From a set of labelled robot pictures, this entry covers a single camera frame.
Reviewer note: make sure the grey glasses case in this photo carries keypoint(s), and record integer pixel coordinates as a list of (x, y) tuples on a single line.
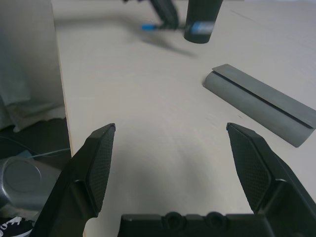
[(259, 103)]

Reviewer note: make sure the grey round base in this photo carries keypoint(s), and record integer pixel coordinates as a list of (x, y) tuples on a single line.
[(22, 175)]

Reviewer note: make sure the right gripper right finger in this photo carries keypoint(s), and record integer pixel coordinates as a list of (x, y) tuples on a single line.
[(266, 172)]

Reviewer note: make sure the black pen blue cap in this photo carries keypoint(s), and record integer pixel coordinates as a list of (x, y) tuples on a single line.
[(149, 27)]

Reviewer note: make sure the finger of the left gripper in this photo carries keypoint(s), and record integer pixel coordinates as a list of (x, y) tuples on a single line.
[(163, 12), (174, 14)]

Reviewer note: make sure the black plastic cup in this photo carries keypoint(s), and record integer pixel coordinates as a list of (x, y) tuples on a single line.
[(202, 12)]

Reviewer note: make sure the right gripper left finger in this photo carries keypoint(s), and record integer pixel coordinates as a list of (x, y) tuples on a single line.
[(81, 177)]

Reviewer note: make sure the black shoe white print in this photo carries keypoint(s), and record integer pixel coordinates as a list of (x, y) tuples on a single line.
[(12, 227)]

